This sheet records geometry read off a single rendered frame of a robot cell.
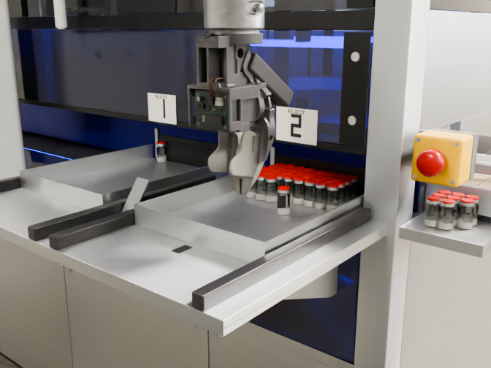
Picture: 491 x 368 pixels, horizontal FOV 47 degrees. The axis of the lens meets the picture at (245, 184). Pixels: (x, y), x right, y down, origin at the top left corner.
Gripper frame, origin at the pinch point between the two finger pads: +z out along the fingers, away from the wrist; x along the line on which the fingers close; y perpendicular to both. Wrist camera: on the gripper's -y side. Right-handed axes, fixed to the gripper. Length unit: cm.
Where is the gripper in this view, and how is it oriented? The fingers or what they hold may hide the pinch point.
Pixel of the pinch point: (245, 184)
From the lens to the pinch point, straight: 77.0
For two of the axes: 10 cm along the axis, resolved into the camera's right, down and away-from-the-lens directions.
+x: 7.8, 1.7, -6.1
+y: -6.3, 2.1, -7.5
